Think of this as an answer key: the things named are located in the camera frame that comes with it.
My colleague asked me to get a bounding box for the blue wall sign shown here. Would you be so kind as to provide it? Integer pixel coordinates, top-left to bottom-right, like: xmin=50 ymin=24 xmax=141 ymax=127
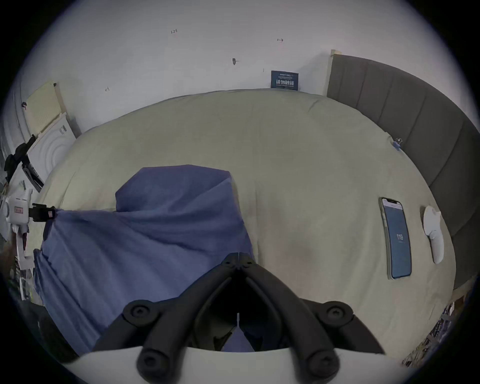
xmin=271 ymin=70 xmax=300 ymax=91

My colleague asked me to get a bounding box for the grey padded headboard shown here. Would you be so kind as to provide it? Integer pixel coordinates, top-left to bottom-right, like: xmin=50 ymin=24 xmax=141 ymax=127
xmin=327 ymin=49 xmax=480 ymax=291

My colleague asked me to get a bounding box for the black tripod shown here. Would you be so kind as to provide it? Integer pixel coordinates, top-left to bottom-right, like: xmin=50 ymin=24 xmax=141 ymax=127
xmin=4 ymin=134 xmax=44 ymax=193

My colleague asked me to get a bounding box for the blue shirt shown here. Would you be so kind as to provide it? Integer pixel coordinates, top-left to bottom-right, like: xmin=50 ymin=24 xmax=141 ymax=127
xmin=33 ymin=165 xmax=256 ymax=356

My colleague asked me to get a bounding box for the pale yellow foam board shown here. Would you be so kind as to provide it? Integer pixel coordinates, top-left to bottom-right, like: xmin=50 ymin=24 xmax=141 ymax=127
xmin=24 ymin=82 xmax=63 ymax=136

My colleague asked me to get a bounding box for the white washing machine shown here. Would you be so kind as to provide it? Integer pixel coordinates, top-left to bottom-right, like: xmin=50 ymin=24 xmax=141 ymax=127
xmin=22 ymin=112 xmax=82 ymax=190

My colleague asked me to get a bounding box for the white hand controller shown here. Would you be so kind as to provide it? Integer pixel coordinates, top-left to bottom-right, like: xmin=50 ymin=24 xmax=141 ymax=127
xmin=423 ymin=205 xmax=446 ymax=265

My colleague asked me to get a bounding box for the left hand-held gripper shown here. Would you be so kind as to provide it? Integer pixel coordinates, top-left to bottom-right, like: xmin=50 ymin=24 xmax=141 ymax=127
xmin=5 ymin=188 xmax=58 ymax=271

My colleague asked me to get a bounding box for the smartphone with blue screen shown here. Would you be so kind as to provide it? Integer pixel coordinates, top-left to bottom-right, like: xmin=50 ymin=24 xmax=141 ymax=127
xmin=379 ymin=197 xmax=413 ymax=280

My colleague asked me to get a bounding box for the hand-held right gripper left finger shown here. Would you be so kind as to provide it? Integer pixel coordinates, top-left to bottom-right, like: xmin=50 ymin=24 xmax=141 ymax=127
xmin=93 ymin=253 xmax=241 ymax=383

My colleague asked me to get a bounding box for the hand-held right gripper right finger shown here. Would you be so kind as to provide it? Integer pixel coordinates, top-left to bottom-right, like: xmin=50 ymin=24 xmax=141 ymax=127
xmin=239 ymin=253 xmax=386 ymax=383

